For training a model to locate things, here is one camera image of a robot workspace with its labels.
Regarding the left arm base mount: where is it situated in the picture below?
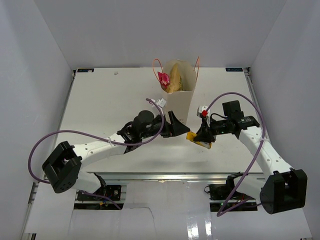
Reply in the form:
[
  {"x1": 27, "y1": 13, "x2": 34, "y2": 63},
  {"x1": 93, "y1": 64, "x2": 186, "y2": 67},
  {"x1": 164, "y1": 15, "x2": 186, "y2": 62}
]
[{"x1": 74, "y1": 185, "x2": 124, "y2": 211}]

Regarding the black table corner label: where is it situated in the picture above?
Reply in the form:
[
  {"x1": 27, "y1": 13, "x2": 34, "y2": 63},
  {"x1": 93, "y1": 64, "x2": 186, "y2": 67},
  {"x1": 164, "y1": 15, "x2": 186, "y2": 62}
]
[{"x1": 225, "y1": 67, "x2": 243, "y2": 72}]

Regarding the yellow snack bar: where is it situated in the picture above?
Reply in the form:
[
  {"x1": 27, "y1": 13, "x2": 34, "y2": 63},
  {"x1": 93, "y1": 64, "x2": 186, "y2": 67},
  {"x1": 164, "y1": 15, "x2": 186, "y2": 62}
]
[{"x1": 186, "y1": 131, "x2": 212, "y2": 149}]

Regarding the red snack packet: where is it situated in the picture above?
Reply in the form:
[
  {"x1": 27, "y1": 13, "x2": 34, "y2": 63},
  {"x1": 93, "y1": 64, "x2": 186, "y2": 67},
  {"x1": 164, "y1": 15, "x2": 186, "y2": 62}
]
[{"x1": 157, "y1": 71, "x2": 170, "y2": 89}]

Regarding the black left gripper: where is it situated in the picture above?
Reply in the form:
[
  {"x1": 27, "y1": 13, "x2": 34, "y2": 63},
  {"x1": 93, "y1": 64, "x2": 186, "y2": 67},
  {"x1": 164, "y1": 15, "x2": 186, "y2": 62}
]
[{"x1": 140, "y1": 111, "x2": 190, "y2": 140}]

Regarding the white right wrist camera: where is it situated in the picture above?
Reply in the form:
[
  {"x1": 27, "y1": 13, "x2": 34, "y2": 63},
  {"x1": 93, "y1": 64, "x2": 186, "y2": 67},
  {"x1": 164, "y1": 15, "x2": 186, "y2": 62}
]
[{"x1": 196, "y1": 105, "x2": 210, "y2": 125}]

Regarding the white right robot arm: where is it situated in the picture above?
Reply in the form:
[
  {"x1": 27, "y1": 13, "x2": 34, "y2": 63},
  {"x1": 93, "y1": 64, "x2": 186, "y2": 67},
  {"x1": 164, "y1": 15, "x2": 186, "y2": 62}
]
[{"x1": 193, "y1": 100, "x2": 308, "y2": 215}]

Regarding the beige paper gift bag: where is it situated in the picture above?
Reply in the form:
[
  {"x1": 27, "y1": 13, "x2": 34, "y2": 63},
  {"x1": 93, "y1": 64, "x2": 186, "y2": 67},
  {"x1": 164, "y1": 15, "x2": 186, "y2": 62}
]
[{"x1": 152, "y1": 59, "x2": 200, "y2": 124}]

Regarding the brown kraft chips bag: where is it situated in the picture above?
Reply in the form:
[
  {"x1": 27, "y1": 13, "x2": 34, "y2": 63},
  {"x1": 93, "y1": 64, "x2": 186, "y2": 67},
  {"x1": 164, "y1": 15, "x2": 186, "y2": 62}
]
[{"x1": 166, "y1": 63, "x2": 183, "y2": 94}]

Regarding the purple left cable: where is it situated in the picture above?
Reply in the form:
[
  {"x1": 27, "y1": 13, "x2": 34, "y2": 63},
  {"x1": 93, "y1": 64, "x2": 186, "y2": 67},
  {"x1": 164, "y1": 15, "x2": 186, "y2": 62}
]
[{"x1": 27, "y1": 97, "x2": 166, "y2": 210}]

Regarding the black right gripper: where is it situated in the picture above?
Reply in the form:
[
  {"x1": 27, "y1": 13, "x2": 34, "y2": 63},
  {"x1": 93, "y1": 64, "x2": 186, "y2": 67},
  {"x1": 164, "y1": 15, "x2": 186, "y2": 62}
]
[{"x1": 193, "y1": 116, "x2": 231, "y2": 143}]

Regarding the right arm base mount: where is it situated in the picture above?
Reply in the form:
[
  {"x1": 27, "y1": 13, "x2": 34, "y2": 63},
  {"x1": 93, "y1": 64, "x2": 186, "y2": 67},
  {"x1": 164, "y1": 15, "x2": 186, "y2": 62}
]
[{"x1": 204, "y1": 183, "x2": 258, "y2": 212}]

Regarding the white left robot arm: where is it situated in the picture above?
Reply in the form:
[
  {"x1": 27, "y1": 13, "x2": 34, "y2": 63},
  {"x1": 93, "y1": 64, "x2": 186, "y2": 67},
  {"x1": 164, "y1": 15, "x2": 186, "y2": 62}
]
[{"x1": 42, "y1": 110, "x2": 190, "y2": 200}]

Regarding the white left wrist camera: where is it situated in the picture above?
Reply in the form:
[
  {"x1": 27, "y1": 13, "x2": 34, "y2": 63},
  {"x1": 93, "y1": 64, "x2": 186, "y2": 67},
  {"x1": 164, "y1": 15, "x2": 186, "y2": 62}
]
[{"x1": 149, "y1": 98, "x2": 167, "y2": 109}]

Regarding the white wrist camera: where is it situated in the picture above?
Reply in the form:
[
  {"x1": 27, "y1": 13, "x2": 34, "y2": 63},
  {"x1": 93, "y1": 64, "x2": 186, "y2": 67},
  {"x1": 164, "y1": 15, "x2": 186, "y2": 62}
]
[
  {"x1": 149, "y1": 98, "x2": 167, "y2": 109},
  {"x1": 196, "y1": 105, "x2": 210, "y2": 125}
]

